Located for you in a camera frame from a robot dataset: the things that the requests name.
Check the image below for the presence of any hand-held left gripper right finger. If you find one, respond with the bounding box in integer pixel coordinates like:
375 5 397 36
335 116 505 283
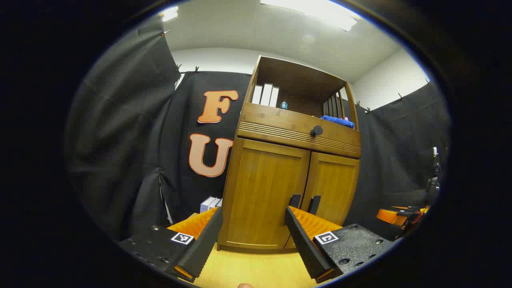
285 206 396 284

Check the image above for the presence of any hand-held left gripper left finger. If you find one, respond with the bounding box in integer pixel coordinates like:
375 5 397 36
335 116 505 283
116 206 223 282

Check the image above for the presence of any wooden cabinet door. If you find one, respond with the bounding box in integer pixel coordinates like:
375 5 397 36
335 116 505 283
222 138 310 249
285 151 360 248

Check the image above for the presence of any wooden double-door shoe cabinet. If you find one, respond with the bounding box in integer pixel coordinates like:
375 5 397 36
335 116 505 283
217 55 362 253

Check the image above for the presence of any blue towel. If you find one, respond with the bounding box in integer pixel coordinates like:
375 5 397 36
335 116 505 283
320 115 355 129

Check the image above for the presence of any black backdrop cloth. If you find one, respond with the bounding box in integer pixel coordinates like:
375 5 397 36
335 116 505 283
66 18 452 242

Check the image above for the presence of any wooden ribbed drawer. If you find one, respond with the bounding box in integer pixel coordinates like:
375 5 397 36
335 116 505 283
237 103 362 158

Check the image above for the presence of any small ceiling light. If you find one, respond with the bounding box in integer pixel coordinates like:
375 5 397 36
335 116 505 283
160 6 179 22

